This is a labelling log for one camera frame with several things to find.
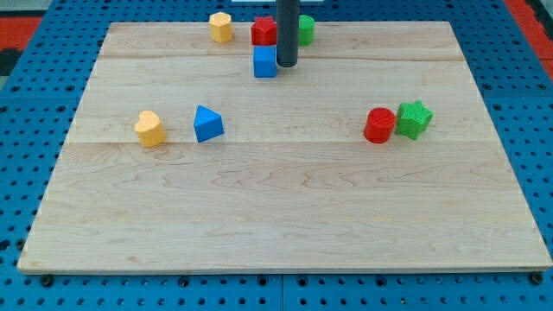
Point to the blue triangle block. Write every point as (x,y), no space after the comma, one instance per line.
(208,124)

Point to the blue cube block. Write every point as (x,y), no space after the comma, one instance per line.
(264,62)

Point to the light wooden board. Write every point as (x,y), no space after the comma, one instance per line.
(292,186)

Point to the red cylinder block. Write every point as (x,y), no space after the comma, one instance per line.
(379,125)

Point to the red star block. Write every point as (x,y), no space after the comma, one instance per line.
(264,31)

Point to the yellow heart block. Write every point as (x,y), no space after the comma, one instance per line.
(149,129)

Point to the green cylinder block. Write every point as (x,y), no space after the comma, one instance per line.
(306,30)

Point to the green star block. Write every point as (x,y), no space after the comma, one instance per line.
(412,119)

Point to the yellow hexagon block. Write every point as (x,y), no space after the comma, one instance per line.
(220,25)

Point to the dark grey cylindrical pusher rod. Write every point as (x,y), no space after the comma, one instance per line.
(287,21)

